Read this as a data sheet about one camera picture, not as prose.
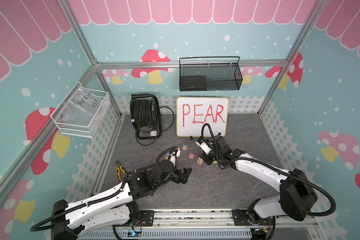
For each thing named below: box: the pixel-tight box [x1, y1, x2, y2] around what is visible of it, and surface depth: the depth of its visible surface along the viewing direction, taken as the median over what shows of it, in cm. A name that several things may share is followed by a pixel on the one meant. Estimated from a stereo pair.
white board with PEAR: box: [176, 97, 230, 137], surface depth 101 cm
